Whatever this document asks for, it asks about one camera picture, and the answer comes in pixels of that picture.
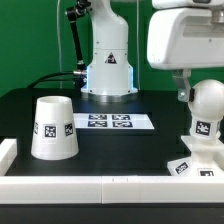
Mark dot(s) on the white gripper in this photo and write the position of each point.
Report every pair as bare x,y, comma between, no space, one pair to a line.
186,34

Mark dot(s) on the white front fence wall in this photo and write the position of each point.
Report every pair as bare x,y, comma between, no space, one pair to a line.
107,190

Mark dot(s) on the white left fence block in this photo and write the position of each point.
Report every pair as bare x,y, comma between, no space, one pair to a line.
8,153

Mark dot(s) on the white lamp bulb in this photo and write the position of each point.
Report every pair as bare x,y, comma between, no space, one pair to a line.
207,111

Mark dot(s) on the white marker sheet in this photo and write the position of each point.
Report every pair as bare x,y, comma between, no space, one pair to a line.
113,121

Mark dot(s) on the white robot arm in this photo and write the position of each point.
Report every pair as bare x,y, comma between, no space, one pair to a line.
109,75

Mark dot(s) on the white lamp shade cone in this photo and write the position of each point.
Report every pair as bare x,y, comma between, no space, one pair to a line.
54,134

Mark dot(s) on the white lamp base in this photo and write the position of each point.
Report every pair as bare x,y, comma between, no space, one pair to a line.
201,162

